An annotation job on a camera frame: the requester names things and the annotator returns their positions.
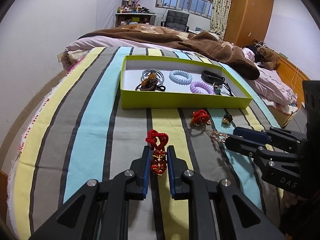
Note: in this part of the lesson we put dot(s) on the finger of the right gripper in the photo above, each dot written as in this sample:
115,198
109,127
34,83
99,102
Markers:
252,134
252,146

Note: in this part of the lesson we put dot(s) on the small black gold charm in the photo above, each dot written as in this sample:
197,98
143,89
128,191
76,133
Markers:
227,119

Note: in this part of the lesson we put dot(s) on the lime green shallow box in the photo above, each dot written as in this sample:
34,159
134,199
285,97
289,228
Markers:
166,82

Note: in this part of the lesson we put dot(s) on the brown fleece blanket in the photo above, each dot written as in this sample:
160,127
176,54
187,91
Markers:
203,43

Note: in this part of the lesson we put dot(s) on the barred window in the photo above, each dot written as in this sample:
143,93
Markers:
201,8

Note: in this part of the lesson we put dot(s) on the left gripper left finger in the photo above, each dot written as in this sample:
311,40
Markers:
100,210

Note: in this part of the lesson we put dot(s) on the brown teddy bear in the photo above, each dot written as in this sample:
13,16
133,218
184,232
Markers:
269,58

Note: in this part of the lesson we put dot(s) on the wooden bed frame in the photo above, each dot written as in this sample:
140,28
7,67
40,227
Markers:
293,77

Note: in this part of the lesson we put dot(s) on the floral curtain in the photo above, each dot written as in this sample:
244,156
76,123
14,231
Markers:
219,17

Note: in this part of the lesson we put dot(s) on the cluttered desk shelf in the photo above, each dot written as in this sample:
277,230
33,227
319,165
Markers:
131,13

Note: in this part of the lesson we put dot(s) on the black office chair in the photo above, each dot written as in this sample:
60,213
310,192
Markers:
176,20

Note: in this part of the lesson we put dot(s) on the black cord teal pendant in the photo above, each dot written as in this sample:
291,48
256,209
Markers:
222,89

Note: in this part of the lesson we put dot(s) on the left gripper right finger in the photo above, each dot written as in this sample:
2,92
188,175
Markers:
216,210

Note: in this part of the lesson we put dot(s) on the black headband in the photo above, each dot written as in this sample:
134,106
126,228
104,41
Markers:
212,78

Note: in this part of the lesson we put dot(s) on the wooden wardrobe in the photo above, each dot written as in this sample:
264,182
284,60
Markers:
248,21

